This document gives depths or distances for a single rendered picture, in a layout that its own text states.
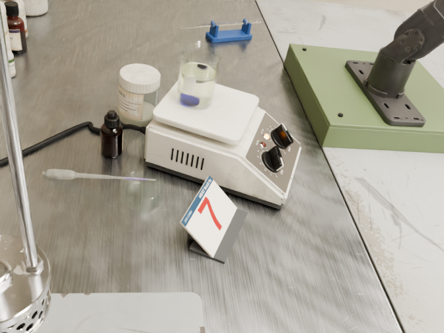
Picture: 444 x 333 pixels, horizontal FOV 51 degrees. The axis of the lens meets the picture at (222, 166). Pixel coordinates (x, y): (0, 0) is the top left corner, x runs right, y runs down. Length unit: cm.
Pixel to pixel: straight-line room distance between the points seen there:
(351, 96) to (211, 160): 33
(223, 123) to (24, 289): 36
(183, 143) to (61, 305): 24
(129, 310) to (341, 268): 26
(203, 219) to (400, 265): 25
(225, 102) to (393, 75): 31
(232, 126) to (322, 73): 32
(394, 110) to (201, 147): 36
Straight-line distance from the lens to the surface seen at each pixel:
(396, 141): 81
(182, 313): 49
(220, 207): 58
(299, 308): 54
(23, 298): 31
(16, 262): 33
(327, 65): 92
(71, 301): 50
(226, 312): 51
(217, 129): 59
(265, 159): 61
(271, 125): 67
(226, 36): 102
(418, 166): 81
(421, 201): 74
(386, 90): 84
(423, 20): 79
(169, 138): 60
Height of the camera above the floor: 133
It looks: 39 degrees down
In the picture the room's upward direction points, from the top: 12 degrees clockwise
